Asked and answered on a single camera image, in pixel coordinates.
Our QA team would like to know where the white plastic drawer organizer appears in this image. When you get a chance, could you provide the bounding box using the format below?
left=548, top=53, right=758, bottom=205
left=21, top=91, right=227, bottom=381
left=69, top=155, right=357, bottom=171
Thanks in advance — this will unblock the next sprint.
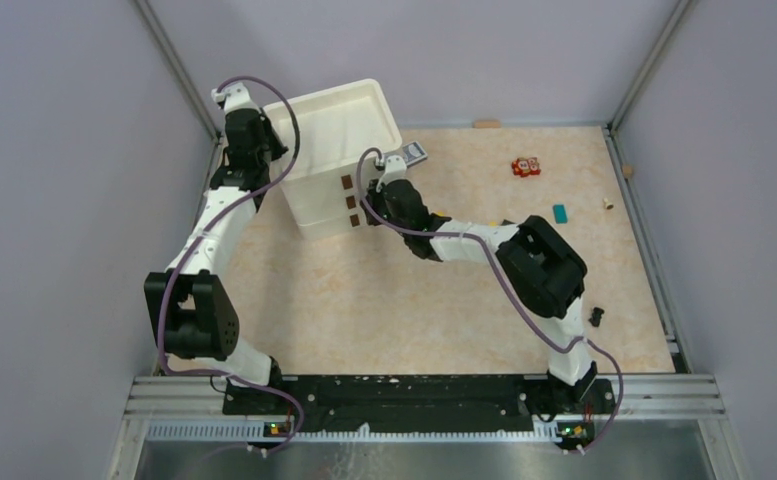
left=280, top=79, right=403, bottom=241

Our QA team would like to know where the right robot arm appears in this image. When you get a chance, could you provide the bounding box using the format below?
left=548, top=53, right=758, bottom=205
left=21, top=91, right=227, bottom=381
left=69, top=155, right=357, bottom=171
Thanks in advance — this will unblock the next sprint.
left=362, top=179, right=597, bottom=412

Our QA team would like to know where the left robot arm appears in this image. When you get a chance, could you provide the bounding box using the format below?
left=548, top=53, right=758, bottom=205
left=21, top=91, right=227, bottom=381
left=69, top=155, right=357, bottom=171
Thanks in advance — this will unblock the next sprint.
left=144, top=107, right=288, bottom=414

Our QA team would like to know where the blue playing card deck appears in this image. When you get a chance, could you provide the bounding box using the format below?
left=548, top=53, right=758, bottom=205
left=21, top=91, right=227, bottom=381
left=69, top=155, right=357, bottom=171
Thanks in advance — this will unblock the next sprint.
left=401, top=141, right=429, bottom=168

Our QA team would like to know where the teal toy block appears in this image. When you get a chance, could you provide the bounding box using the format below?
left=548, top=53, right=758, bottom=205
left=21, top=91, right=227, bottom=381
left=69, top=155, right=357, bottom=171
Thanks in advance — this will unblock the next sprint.
left=552, top=204, right=569, bottom=224

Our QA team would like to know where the small black clip part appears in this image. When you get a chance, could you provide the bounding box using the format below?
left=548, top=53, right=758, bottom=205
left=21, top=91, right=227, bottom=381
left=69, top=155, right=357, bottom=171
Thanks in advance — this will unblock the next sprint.
left=589, top=307, right=605, bottom=328

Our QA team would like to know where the wooden block at wall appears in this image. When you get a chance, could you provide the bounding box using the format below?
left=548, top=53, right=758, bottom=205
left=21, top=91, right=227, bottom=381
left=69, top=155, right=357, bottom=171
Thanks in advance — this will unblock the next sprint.
left=472, top=119, right=502, bottom=129

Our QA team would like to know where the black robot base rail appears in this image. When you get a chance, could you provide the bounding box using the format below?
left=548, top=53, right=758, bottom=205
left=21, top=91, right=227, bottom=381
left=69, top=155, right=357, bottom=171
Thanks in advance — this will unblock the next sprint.
left=222, top=374, right=615, bottom=434

